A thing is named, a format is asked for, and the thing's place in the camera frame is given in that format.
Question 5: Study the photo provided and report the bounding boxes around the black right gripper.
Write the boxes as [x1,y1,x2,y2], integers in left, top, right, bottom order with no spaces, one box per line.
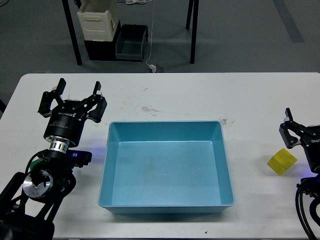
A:
[279,107,320,174]

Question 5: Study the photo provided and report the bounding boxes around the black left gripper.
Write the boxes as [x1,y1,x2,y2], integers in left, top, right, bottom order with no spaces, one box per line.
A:
[37,78,107,147]

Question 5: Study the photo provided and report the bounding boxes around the yellow block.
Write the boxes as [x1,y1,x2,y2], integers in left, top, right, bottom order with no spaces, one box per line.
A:
[267,148,298,176]

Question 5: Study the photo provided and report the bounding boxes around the green block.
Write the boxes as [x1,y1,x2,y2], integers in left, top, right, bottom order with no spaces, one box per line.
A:
[29,159,41,171]

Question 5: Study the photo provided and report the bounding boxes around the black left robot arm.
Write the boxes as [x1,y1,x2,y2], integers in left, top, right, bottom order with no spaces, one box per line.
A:
[0,78,107,240]

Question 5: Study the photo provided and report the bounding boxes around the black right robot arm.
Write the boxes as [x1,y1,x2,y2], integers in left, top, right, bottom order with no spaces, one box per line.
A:
[279,107,320,240]

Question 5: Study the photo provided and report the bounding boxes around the black box under crate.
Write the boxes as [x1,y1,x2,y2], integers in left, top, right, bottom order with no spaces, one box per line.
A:
[84,21,121,61]

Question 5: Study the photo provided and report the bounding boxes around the blue plastic box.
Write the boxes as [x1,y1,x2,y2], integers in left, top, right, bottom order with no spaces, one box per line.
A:
[98,121,235,215]

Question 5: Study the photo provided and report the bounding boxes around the cream plastic crate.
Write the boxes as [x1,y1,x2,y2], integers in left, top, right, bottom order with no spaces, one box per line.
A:
[77,0,120,42]

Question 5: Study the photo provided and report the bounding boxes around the grey storage bin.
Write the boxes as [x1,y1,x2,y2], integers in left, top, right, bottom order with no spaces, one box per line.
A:
[115,24,149,62]

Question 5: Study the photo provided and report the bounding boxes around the white power adapter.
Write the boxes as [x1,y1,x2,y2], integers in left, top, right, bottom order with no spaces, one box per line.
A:
[148,64,164,73]

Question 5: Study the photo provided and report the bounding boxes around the black table leg left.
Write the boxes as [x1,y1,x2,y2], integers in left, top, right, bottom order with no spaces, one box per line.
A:
[61,0,82,66]

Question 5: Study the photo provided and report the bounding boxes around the black table leg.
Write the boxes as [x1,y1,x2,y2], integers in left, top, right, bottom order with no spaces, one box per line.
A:
[61,0,82,66]
[185,0,200,64]

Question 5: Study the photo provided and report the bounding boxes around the black table leg right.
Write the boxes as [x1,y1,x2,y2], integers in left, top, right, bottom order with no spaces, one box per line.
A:
[185,0,200,64]

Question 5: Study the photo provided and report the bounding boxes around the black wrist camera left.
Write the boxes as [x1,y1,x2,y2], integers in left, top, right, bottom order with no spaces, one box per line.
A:
[67,150,92,168]

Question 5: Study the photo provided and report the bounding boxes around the white hanging cable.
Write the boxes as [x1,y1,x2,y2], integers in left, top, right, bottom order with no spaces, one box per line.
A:
[145,0,155,66]

